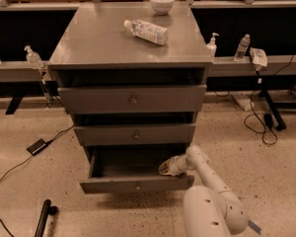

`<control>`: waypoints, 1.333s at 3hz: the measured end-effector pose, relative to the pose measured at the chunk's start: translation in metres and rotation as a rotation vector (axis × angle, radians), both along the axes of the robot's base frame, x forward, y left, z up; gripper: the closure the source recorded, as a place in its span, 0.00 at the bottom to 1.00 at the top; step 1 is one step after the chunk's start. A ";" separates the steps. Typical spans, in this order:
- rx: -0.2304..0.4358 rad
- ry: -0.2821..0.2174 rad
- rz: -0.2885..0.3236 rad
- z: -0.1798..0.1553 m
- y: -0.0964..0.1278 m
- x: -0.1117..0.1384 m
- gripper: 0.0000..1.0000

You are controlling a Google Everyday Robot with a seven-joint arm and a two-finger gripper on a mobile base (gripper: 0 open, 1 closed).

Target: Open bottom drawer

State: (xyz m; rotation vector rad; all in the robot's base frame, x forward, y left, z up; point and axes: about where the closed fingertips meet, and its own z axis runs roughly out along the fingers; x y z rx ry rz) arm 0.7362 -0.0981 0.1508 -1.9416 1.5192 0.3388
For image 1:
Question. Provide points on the grey bottom drawer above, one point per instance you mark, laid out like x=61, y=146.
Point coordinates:
x=133, y=169

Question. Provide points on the grey drawer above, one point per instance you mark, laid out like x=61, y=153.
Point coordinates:
x=129, y=134
x=117, y=100
x=133, y=169

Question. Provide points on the flat white paper pad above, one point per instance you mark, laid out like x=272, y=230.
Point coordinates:
x=243, y=101

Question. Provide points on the white pump sanitizer bottle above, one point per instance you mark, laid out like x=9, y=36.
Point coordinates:
x=212, y=44

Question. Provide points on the black power adapter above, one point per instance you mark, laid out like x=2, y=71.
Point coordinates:
x=36, y=148

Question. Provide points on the black bracket left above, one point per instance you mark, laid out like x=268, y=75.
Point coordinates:
x=16, y=100

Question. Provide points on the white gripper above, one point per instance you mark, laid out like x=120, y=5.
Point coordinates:
x=176, y=166

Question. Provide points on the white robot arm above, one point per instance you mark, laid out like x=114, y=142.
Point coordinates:
x=210, y=210

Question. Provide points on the grey drawer cabinet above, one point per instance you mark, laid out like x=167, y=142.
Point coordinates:
x=97, y=50

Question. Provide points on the blue tape cross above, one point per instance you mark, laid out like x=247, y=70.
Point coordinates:
x=255, y=227

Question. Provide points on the grey top drawer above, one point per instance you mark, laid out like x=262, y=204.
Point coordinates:
x=117, y=100

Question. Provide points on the black table leg right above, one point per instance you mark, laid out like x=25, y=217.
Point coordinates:
x=280, y=122

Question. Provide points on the lying clear water bottle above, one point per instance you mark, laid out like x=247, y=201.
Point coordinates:
x=147, y=31

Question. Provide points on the clear pump bottle left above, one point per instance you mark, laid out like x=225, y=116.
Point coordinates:
x=33, y=58

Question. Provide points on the grey middle drawer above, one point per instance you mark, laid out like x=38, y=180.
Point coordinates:
x=129, y=134

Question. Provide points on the white bowl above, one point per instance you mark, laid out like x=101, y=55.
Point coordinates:
x=162, y=7

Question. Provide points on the white plastic bag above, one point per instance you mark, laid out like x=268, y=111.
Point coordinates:
x=258, y=57

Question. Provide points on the grey shelf rail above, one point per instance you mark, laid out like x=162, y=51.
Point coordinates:
x=20, y=71

